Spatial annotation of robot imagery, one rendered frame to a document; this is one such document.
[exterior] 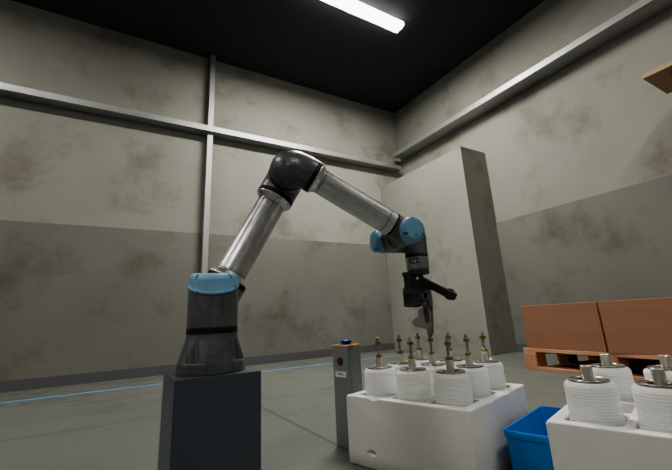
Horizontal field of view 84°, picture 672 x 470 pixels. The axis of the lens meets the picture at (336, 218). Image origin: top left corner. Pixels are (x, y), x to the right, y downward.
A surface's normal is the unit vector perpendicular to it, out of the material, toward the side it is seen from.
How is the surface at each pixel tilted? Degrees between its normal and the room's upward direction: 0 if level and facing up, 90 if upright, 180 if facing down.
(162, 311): 90
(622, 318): 90
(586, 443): 90
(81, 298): 90
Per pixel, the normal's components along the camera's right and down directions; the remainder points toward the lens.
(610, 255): -0.86, -0.09
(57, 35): 0.51, -0.25
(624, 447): -0.69, -0.15
